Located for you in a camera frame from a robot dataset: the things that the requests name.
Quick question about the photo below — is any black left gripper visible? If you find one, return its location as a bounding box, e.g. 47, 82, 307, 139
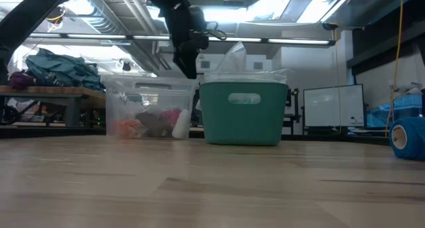
161, 1, 210, 79

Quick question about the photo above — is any clear plastic zip bag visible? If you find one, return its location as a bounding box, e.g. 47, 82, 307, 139
217, 41, 248, 72

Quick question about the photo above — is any blue bandage roll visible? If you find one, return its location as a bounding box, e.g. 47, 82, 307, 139
388, 116, 425, 162

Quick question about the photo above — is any white cylinder roll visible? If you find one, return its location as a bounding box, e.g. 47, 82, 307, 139
171, 108, 191, 140

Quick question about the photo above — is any pink red item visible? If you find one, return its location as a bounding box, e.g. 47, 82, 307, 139
159, 108, 183, 129

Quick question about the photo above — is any clear plastic storage box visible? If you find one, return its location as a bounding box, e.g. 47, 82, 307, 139
101, 74, 201, 140

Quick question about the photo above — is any dark brown item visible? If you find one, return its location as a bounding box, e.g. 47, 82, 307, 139
135, 111, 174, 139

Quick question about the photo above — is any teal plastic bin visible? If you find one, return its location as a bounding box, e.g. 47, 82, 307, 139
199, 82, 289, 146

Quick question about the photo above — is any clear bag with items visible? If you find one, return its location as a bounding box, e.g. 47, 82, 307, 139
204, 69, 288, 85

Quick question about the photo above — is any orange item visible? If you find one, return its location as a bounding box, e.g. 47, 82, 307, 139
114, 118, 147, 139

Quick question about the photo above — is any black metal stand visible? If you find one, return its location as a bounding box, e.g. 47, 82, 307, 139
282, 88, 301, 136

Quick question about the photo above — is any teal cloth pile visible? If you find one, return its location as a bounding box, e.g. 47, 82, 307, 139
25, 48, 106, 92

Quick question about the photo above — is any metal leg workbench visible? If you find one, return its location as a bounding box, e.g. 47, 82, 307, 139
0, 84, 107, 128

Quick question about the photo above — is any white screen monitor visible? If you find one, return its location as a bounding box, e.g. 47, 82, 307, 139
302, 84, 365, 128

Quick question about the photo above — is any purple bag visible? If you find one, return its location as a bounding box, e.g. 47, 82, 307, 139
9, 70, 36, 90

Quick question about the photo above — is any blue plastic crate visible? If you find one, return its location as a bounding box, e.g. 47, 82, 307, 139
367, 94, 425, 128

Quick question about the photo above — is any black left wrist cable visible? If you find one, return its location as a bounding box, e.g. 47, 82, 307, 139
199, 20, 228, 42

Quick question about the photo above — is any black aluminium table frame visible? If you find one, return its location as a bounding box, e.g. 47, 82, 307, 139
0, 125, 392, 148

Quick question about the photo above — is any thick yellow cable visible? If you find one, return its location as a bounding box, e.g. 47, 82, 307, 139
384, 0, 404, 138

